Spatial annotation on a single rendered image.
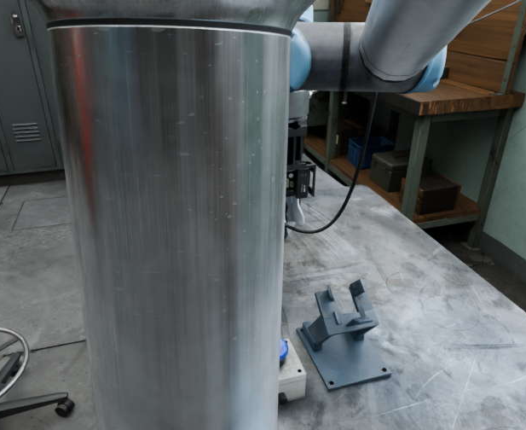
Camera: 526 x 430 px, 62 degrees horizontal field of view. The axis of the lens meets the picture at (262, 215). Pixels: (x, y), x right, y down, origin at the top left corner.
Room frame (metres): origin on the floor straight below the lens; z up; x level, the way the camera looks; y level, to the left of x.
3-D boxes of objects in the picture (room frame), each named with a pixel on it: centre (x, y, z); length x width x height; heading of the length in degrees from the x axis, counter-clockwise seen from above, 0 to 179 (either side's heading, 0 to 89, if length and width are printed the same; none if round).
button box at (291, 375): (0.44, -0.02, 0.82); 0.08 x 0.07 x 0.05; 16
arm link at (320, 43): (0.54, -0.04, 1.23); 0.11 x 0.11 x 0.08; 83
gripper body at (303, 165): (0.64, -0.03, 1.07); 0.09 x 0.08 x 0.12; 17
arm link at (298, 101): (0.65, -0.03, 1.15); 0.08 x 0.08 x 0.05
